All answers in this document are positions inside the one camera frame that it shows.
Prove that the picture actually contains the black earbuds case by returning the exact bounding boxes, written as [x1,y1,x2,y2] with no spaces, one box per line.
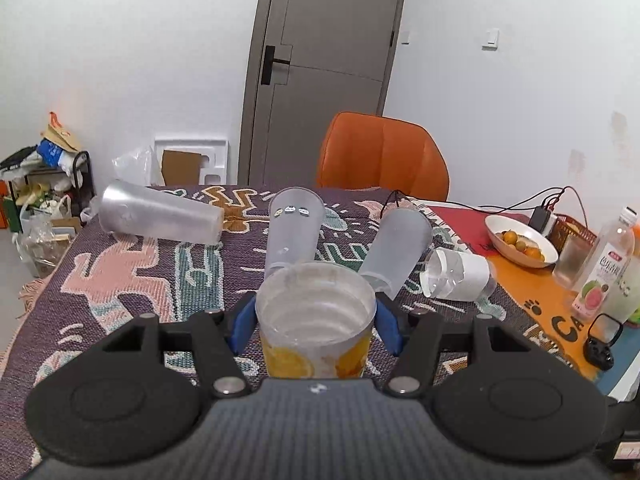
[582,313,624,372]

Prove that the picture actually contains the clear cup with white label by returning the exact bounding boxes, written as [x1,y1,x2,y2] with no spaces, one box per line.
[420,248,497,302]

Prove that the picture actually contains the pale green drink bottle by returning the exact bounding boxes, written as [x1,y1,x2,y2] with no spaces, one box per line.
[603,224,640,328]

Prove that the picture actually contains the brown wicker basket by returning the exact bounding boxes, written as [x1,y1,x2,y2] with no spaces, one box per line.
[547,214,597,254]

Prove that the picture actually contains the grey door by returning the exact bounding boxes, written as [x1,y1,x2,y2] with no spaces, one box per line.
[238,0,404,188]

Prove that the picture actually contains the drinking glass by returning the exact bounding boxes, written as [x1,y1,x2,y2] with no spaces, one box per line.
[552,235,591,290]

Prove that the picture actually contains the frosted cup far left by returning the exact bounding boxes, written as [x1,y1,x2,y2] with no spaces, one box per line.
[98,180,224,245]

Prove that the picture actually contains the frosted cup centre right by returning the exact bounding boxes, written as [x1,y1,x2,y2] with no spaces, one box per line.
[359,208,433,299]

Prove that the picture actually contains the pink guava drink bottle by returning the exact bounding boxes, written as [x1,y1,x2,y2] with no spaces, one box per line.
[570,207,638,320]

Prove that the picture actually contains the vitamin C label plastic cup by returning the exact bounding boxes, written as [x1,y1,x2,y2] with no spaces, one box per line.
[255,261,376,379]

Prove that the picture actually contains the orange cartoon table mat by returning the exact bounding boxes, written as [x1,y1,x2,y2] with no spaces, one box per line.
[426,203,639,401]

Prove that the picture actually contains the black charger block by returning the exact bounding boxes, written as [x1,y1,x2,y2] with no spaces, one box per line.
[528,205,551,233]

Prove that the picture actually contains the cluttered storage rack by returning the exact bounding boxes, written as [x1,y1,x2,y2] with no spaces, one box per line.
[1,112,96,278]

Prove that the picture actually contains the orange chair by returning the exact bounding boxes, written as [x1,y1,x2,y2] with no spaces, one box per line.
[316,112,450,202]

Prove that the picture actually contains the frosted cup with stickers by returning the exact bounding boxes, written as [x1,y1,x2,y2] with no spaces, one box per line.
[265,186,326,278]

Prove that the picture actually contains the white foam packaging tray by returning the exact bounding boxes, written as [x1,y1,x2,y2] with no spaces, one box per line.
[153,134,229,185]

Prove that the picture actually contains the white fruit bowl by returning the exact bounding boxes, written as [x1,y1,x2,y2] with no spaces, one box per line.
[484,214,559,269]

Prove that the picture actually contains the black door handle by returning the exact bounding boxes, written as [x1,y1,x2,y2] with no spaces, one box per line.
[260,46,291,86]

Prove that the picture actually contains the black cable on table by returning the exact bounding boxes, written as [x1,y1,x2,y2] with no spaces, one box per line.
[380,185,591,226]

